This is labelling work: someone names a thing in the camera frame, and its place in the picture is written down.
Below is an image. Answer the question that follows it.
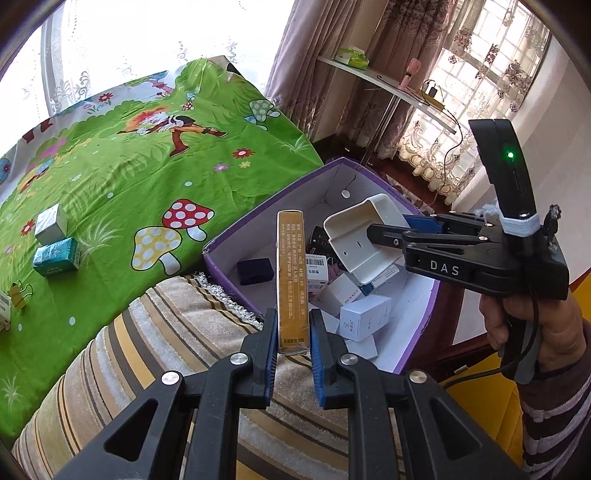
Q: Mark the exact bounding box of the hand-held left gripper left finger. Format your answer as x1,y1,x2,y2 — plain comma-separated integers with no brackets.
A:
53,308,280,480

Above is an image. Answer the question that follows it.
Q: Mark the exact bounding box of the white plastic case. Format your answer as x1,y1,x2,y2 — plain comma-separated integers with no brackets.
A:
323,194,399,286

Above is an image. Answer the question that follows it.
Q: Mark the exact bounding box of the person's right forearm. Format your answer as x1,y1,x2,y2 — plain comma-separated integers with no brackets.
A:
519,355,591,480

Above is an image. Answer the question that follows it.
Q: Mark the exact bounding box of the black charger cable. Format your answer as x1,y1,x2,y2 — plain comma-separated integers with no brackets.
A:
436,106,463,197

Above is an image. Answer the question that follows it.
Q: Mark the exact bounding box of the black charger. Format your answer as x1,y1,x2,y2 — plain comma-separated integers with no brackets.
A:
422,80,446,109

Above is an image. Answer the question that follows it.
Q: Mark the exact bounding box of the yellow panel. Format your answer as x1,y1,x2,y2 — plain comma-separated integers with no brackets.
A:
445,369,525,480

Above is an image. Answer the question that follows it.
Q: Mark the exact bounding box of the purple cardboard box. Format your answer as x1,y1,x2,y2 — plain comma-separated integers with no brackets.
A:
203,157,441,376

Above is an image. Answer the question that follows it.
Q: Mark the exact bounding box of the green cartoon bed sheet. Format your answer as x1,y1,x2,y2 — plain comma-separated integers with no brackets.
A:
0,58,324,439

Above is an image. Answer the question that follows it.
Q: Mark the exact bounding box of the long golden yellow carton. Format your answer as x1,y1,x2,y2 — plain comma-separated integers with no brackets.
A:
276,210,309,356

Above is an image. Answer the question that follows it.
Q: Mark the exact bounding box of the dark blue box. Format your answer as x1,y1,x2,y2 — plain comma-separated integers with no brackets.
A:
238,257,276,286

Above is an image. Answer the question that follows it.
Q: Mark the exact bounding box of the pink handheld fan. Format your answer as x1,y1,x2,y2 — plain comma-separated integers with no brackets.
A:
401,58,421,88

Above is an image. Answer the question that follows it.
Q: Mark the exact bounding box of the person's right hand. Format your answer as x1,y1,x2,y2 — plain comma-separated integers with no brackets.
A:
478,291,585,384

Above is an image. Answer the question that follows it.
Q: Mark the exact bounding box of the silver small box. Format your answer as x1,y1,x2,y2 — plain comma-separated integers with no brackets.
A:
34,203,69,245

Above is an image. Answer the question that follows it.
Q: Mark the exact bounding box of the cream embroidered lace curtain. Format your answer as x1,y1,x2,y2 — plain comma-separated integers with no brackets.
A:
399,0,550,204

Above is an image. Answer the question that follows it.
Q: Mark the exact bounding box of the white side table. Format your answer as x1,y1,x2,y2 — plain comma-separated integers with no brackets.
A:
318,55,462,167

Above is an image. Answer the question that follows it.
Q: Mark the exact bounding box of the brown patterned curtain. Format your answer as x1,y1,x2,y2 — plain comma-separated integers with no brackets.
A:
265,0,485,162

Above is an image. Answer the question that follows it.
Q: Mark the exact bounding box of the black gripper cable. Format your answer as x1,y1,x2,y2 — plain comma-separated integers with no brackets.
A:
443,295,541,389

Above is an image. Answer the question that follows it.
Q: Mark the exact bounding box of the binder clip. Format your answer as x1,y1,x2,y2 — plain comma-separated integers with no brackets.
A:
9,283,34,310

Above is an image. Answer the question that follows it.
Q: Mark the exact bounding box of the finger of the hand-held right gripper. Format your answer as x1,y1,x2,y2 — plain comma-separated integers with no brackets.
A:
402,212,499,237
368,223,490,250

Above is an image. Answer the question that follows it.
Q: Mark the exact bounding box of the pile of small cartons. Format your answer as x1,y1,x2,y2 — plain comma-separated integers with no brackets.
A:
305,224,402,358

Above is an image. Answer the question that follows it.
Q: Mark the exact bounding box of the teal small box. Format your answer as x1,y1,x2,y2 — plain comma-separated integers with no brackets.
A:
32,237,80,278

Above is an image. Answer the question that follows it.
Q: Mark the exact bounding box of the green tissue pack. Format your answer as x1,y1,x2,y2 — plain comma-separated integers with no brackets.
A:
336,46,370,70

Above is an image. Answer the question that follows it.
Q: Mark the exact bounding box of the white sheer lace curtain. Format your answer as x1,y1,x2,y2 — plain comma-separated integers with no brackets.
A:
41,0,296,116

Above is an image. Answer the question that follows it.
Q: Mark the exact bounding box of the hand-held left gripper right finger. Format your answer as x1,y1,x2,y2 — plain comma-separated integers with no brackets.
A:
309,308,527,480

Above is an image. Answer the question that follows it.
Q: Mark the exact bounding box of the striped tasselled pillow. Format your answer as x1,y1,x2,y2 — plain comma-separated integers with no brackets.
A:
11,272,444,480

